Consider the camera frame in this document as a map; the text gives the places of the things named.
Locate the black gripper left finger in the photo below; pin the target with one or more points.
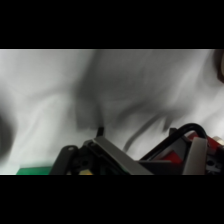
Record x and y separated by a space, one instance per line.
118 155

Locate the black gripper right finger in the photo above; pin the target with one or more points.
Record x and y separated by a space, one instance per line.
196 158

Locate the light wooden drawer box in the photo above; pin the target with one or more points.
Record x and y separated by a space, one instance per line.
219 139

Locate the small green block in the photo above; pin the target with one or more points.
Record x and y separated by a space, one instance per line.
33 171

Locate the dark round object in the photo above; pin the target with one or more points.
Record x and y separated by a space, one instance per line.
220 66

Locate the white tablecloth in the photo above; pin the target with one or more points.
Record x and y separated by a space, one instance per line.
50 83

